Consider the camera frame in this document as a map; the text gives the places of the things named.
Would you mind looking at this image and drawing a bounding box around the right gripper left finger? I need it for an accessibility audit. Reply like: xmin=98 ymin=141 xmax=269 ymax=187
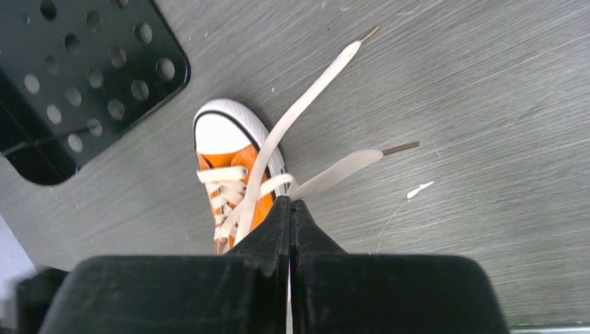
xmin=40 ymin=197 xmax=291 ymax=333

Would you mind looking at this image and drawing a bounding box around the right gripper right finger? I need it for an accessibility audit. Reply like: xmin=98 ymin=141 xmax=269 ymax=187
xmin=291 ymin=200 xmax=507 ymax=333

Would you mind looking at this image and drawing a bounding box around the white shoelace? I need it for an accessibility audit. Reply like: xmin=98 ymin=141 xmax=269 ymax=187
xmin=196 ymin=26 xmax=420 ymax=256

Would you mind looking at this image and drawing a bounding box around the orange canvas sneaker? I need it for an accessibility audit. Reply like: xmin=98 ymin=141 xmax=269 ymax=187
xmin=193 ymin=99 xmax=288 ymax=255

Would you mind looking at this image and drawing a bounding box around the black perforated music stand desk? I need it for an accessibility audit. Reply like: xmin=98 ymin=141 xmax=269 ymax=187
xmin=1 ymin=1 xmax=191 ymax=186

